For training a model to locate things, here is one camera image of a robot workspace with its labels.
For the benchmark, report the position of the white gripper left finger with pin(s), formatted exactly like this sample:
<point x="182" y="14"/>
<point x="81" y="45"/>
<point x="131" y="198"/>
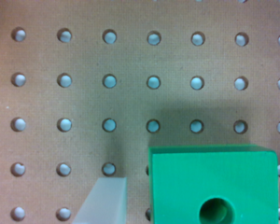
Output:
<point x="106" y="203"/>

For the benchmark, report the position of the green square block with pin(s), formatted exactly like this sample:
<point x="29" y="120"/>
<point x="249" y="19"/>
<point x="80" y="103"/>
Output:
<point x="225" y="184"/>

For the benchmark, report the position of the brown perforated pegboard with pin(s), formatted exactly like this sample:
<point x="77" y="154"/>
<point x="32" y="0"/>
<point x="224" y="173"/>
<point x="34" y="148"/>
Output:
<point x="86" y="82"/>

